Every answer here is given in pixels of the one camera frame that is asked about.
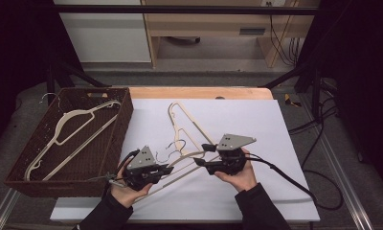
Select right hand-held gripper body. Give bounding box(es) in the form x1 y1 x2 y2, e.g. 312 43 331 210
208 133 258 176

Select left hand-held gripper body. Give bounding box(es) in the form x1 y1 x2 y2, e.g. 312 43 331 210
122 145 169 193

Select brown wicker basket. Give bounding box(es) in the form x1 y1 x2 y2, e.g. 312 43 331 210
4 86 135 197

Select person's right hand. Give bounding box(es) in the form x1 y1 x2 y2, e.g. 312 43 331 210
214 148 259 193

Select person's left hand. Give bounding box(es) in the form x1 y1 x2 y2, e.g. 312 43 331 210
110 158 154 210

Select white paper sheet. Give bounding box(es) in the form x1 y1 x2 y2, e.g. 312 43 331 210
49 98 322 223

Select light wooden table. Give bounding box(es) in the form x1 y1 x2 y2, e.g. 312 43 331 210
128 86 274 101

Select yellow and black tool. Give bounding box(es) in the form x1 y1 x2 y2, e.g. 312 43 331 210
282 92 303 108

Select black metal stand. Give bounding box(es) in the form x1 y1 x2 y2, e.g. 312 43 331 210
45 59 113 106
259 59 323 123

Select light wooden desk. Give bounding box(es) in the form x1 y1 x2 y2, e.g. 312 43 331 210
141 0 320 69

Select white cabinet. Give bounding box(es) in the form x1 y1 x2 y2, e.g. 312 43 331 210
53 0 152 64

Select black curtain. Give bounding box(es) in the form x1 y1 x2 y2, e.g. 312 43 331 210
294 0 383 199
0 0 82 151

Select left gripper cable with plug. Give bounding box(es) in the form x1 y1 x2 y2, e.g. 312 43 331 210
87 149 140 189

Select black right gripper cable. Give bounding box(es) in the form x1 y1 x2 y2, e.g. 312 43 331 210
243 152 345 212

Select black floor cables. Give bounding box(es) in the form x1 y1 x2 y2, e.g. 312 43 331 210
287 78 340 171

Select black hanging cables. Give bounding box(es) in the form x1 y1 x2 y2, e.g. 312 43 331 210
266 1 304 67

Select aluminium rail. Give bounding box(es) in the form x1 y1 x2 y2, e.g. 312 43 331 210
0 189 22 230
298 95 374 230

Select black horizontal frame bar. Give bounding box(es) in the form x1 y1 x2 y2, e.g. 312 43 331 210
51 4 320 15

